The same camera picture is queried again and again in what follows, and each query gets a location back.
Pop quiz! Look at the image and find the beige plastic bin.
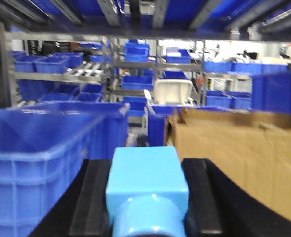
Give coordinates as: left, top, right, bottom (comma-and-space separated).
153, 79, 193, 105

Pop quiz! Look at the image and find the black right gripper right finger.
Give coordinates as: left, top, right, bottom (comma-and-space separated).
181, 158, 291, 237

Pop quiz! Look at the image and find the light blue block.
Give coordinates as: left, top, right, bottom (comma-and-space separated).
106, 146, 189, 237

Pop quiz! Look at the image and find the blue bin behind cardboard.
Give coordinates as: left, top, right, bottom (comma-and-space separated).
146, 104, 232, 146

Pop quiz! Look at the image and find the metal storage shelf rack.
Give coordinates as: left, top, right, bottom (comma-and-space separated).
4, 32, 205, 109

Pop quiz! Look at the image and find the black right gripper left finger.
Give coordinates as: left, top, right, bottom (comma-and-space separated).
29, 159, 112, 237

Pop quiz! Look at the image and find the large blue plastic bin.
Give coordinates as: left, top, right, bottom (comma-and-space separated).
0, 101, 130, 237

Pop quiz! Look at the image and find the brown cardboard box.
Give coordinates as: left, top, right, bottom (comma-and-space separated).
166, 108, 291, 221

